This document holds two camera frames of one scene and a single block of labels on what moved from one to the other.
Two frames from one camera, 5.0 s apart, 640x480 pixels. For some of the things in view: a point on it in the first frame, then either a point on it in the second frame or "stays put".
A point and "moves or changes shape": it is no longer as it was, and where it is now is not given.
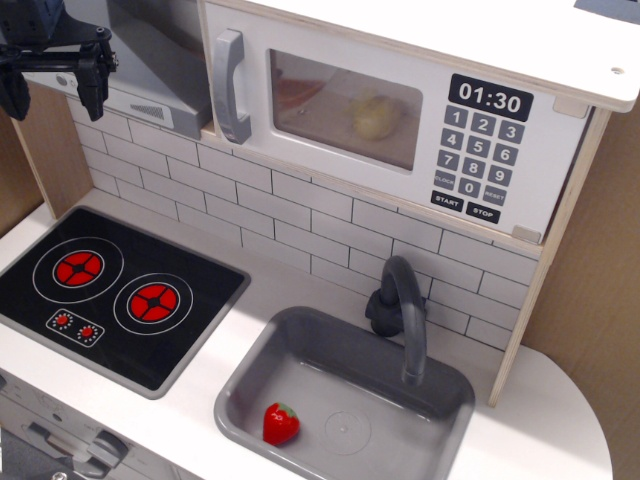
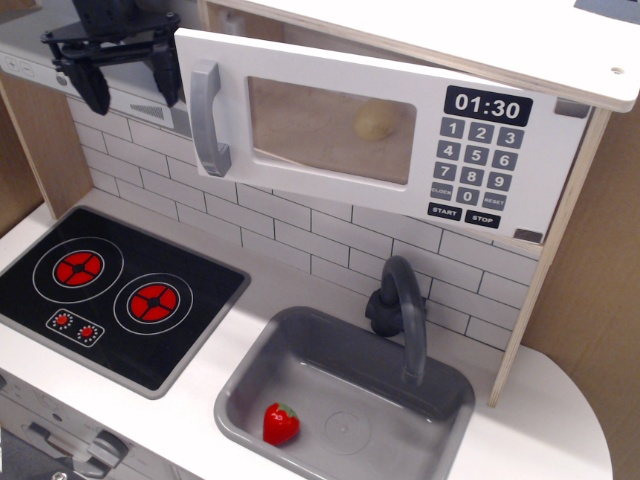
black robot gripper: (39, 35) -> (111, 27)
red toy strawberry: (280, 423) stays put
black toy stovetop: (122, 301) stays put
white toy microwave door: (429, 132) moves or changes shape
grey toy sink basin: (359, 417) stays put
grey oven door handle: (91, 460) stays put
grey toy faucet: (397, 307) stays put
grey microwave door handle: (228, 50) -> (215, 157)
